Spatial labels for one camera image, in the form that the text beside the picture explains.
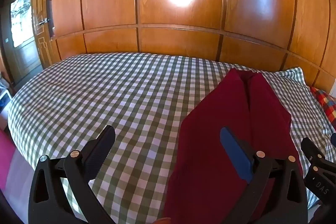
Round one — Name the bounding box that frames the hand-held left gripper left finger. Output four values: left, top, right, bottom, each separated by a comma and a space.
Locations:
28, 125, 116, 224

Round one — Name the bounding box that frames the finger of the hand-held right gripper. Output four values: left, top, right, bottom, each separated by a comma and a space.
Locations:
301, 137, 326, 162

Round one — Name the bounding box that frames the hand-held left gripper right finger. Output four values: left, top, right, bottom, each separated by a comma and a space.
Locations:
220, 126, 307, 224

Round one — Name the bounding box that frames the dark red garment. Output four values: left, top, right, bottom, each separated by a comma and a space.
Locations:
162, 68, 305, 224

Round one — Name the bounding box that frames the green checkered bed sheet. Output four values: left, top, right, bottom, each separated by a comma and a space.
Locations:
8, 53, 336, 224

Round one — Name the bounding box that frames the multicoloured checkered pillow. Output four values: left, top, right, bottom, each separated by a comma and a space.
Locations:
310, 86, 336, 128

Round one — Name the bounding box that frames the green checkered pillow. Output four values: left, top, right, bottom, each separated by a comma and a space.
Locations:
276, 67, 311, 90

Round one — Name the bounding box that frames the pink cloth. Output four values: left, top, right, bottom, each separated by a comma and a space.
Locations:
0, 129, 35, 188

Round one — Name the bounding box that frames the wooden inlaid door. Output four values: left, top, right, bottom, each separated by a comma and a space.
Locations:
31, 0, 57, 69

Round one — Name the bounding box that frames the dark glazed door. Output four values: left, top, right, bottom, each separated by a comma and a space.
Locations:
0, 0, 42, 83

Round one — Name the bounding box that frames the wooden wardrobe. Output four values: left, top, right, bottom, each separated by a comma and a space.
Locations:
50, 0, 336, 98

